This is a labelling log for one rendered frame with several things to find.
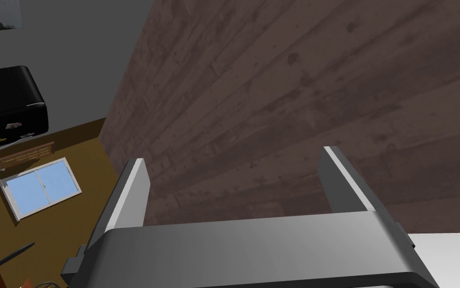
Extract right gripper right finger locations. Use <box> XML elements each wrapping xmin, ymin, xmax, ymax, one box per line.
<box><xmin>317</xmin><ymin>145</ymin><xmax>376</xmax><ymax>215</ymax></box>

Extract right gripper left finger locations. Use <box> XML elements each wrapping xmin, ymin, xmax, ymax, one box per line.
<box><xmin>87</xmin><ymin>157</ymin><xmax>151</xmax><ymax>250</ymax></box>

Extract white framed window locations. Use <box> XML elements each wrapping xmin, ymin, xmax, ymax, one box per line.
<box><xmin>0</xmin><ymin>157</ymin><xmax>83</xmax><ymax>222</ymax></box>

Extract wooden shelf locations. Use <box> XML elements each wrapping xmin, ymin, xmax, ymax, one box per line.
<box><xmin>0</xmin><ymin>141</ymin><xmax>56</xmax><ymax>179</ymax></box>

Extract black printer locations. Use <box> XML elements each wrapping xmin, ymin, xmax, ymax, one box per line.
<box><xmin>0</xmin><ymin>65</ymin><xmax>50</xmax><ymax>154</ymax></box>

